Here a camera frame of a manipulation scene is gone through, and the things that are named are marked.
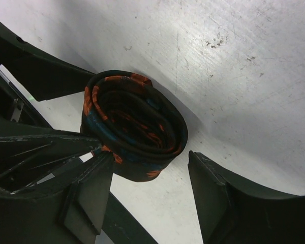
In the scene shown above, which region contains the black orange floral tie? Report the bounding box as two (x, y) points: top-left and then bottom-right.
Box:
(80, 70), (188, 182)

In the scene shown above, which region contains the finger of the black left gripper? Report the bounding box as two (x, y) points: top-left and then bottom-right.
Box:
(0, 121), (103, 195)
(0, 22), (94, 101)

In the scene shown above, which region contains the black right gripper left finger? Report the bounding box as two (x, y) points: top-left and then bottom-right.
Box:
(0, 152), (114, 243)

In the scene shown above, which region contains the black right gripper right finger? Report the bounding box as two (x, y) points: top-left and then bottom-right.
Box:
(188, 151), (305, 243)

